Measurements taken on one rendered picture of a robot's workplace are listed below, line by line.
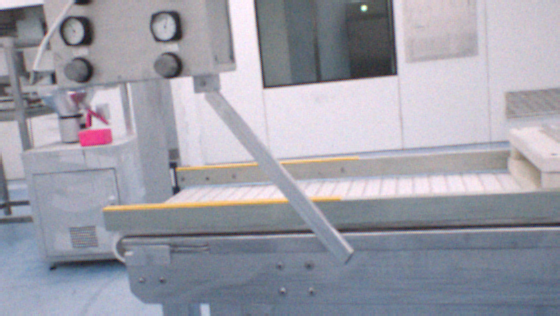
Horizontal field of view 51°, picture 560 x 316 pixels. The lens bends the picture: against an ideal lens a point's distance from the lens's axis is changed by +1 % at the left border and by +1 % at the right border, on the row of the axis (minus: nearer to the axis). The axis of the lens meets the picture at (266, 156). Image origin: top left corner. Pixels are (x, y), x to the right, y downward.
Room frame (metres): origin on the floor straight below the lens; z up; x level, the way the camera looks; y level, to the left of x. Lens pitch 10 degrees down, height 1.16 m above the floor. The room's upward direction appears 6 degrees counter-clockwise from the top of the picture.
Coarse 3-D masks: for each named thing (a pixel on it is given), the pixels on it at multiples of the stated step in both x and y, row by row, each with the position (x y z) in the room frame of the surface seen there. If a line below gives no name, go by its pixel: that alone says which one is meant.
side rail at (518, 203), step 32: (448, 192) 0.69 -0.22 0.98; (480, 192) 0.68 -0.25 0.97; (512, 192) 0.66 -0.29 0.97; (544, 192) 0.65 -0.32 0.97; (128, 224) 0.79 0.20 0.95; (160, 224) 0.78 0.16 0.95; (192, 224) 0.77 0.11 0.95; (224, 224) 0.76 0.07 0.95; (256, 224) 0.74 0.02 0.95; (288, 224) 0.73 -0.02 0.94
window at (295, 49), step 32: (256, 0) 6.06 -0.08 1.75; (288, 0) 6.01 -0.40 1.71; (320, 0) 5.95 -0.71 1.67; (352, 0) 5.90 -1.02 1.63; (384, 0) 5.84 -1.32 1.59; (288, 32) 6.01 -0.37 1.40; (320, 32) 5.96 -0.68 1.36; (352, 32) 5.90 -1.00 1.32; (384, 32) 5.84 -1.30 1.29; (288, 64) 6.02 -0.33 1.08; (320, 64) 5.96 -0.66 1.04; (352, 64) 5.90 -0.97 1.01; (384, 64) 5.85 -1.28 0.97
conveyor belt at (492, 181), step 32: (192, 192) 1.02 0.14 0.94; (224, 192) 0.99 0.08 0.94; (256, 192) 0.96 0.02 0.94; (320, 192) 0.91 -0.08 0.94; (352, 192) 0.89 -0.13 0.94; (384, 192) 0.87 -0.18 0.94; (416, 192) 0.85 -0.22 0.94; (352, 224) 0.73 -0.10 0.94; (384, 224) 0.72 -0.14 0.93; (416, 224) 0.71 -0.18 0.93; (448, 224) 0.70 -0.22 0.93; (480, 224) 0.69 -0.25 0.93
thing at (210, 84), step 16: (192, 80) 0.77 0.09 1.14; (208, 80) 0.76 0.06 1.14; (208, 96) 0.77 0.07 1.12; (224, 112) 0.75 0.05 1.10; (240, 128) 0.72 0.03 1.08; (256, 144) 0.70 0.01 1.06; (256, 160) 0.70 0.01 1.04; (272, 160) 0.68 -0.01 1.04; (272, 176) 0.68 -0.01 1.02; (288, 176) 0.66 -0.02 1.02; (288, 192) 0.66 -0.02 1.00; (304, 192) 0.65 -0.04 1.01; (304, 208) 0.64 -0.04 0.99; (320, 224) 0.63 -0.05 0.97; (320, 240) 0.63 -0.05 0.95; (336, 240) 0.61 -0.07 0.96; (336, 256) 0.61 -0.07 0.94
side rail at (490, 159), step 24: (216, 168) 1.04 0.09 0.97; (240, 168) 1.03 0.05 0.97; (288, 168) 1.01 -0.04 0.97; (312, 168) 1.00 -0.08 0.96; (336, 168) 0.99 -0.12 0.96; (360, 168) 0.98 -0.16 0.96; (384, 168) 0.97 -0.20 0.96; (408, 168) 0.96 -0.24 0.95; (432, 168) 0.95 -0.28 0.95; (456, 168) 0.94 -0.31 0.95; (480, 168) 0.93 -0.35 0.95; (504, 168) 0.92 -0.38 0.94
